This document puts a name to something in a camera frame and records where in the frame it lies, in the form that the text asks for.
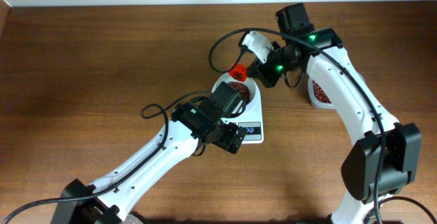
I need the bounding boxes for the clear plastic food container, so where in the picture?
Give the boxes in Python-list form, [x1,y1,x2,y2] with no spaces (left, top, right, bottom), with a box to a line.
[308,78,335,109]

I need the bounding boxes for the red adzuki beans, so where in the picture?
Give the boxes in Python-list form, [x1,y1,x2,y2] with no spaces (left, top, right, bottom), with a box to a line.
[312,81,330,104]

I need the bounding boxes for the white digital kitchen scale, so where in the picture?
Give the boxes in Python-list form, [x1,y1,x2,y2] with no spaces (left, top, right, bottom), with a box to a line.
[222,83,264,144]

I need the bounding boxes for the red beans in bowl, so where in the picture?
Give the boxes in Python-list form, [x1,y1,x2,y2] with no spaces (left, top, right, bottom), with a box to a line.
[228,81,251,104]

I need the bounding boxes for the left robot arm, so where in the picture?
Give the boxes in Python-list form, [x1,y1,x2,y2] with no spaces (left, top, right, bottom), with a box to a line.
[51,82,246,223]

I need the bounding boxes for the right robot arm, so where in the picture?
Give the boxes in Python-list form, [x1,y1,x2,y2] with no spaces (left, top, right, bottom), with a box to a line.
[240,3,422,223]

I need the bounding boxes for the white round bowl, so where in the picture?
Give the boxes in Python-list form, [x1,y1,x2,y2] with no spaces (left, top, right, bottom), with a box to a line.
[212,73,257,113]

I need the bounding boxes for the orange plastic measuring scoop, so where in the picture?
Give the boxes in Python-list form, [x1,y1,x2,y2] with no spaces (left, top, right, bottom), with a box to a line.
[228,64,247,82]

